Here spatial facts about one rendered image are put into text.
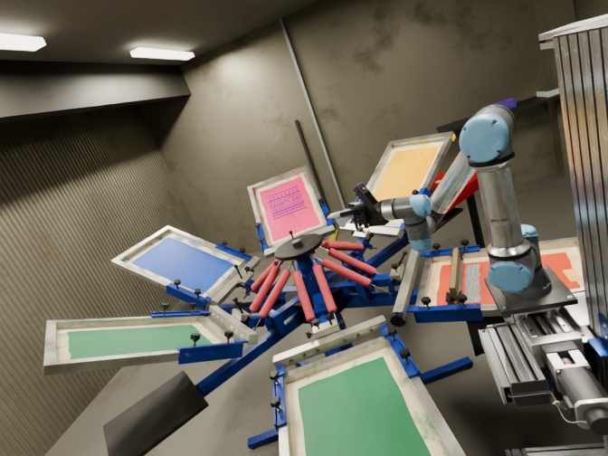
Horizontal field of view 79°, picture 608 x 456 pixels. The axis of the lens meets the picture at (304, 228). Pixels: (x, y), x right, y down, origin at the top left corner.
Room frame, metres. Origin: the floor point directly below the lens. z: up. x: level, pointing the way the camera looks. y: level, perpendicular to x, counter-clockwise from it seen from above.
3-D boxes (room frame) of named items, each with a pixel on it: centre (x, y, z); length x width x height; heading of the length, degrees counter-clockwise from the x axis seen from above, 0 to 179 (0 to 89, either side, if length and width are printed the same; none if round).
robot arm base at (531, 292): (1.08, -0.65, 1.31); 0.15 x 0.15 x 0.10
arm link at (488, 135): (0.98, -0.55, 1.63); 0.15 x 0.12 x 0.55; 138
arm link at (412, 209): (1.16, -0.36, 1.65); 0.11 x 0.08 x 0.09; 48
